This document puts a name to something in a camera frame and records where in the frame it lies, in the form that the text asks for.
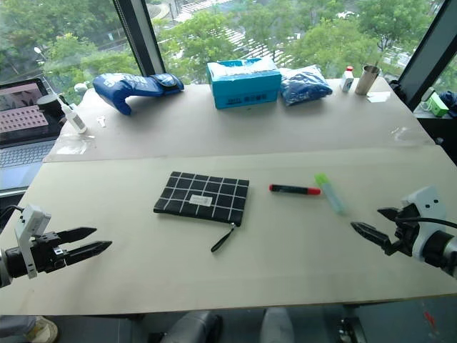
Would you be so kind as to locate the black round speaker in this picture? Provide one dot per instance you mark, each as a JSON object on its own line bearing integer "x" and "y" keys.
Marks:
{"x": 50, "y": 105}

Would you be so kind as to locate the dark window frame post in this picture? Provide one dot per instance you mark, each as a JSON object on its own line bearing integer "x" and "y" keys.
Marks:
{"x": 425, "y": 50}
{"x": 141, "y": 35}

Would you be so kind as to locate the white paper slip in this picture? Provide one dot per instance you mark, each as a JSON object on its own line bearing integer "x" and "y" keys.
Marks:
{"x": 379, "y": 96}

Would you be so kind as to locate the red black marker pen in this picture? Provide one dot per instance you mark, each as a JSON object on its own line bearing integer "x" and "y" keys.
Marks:
{"x": 292, "y": 189}

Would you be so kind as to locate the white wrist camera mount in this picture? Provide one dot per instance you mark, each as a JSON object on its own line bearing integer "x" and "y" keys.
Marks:
{"x": 426, "y": 205}
{"x": 30, "y": 221}

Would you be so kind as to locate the steel cup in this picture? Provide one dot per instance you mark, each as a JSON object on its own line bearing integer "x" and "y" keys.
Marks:
{"x": 367, "y": 80}

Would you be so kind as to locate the green white box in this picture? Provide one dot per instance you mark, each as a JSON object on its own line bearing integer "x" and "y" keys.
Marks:
{"x": 437, "y": 104}

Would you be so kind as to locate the black caster wheel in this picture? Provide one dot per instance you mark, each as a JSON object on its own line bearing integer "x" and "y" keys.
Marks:
{"x": 348, "y": 330}

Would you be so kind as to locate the blue plastic-wrapped package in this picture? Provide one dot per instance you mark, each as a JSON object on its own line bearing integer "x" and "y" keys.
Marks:
{"x": 303, "y": 87}

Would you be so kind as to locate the dark rounded shape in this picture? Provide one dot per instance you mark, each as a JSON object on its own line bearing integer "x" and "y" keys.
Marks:
{"x": 194, "y": 327}

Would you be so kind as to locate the dark side table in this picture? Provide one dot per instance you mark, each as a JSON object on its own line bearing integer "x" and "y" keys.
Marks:
{"x": 437, "y": 128}

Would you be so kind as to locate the clear plastic bag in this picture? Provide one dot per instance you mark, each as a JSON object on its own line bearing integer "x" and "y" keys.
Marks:
{"x": 75, "y": 144}

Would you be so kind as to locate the white spray bottle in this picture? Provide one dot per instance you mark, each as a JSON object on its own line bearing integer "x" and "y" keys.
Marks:
{"x": 75, "y": 118}

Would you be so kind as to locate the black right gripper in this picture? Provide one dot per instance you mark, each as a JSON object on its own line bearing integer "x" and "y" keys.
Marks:
{"x": 403, "y": 232}

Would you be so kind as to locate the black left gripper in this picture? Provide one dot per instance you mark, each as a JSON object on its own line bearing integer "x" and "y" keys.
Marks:
{"x": 48, "y": 253}

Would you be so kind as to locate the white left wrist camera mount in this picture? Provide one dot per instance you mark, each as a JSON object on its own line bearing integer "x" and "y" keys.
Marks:
{"x": 30, "y": 221}

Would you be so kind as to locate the clear crumpled plastic film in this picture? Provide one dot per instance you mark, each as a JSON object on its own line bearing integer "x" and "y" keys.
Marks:
{"x": 403, "y": 134}

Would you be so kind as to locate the blue tissue box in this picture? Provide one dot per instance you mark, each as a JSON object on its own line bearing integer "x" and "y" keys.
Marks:
{"x": 246, "y": 87}

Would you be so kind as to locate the small white plastic piece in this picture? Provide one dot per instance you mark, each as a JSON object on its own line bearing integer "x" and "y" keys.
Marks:
{"x": 102, "y": 120}

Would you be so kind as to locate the green highlighter pen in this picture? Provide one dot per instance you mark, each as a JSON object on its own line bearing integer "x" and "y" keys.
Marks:
{"x": 332, "y": 196}

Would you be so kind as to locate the small white ceramic pot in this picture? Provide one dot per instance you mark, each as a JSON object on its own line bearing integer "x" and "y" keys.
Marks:
{"x": 83, "y": 87}

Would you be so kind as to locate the dark blue cloth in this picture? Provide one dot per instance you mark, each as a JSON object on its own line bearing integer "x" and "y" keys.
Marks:
{"x": 450, "y": 101}

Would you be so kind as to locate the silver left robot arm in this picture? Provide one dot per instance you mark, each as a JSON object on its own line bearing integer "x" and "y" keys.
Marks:
{"x": 10, "y": 262}

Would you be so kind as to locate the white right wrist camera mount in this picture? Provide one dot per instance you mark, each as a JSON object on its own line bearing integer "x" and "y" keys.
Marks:
{"x": 426, "y": 205}

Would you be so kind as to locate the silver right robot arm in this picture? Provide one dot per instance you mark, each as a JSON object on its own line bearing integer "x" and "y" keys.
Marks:
{"x": 442, "y": 250}

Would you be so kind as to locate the laptop computer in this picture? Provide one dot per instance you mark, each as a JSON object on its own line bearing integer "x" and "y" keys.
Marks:
{"x": 21, "y": 118}

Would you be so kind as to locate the white sneaker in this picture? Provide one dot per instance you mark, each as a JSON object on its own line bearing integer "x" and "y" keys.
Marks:
{"x": 43, "y": 328}

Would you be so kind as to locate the black grid pencil pouch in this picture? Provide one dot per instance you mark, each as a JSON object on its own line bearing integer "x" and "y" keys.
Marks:
{"x": 203, "y": 198}

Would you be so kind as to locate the grey rounded shape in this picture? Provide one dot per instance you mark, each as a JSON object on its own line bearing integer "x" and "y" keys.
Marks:
{"x": 277, "y": 327}

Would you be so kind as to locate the white bottle red cap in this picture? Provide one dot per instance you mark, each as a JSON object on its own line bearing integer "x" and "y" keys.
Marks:
{"x": 346, "y": 81}

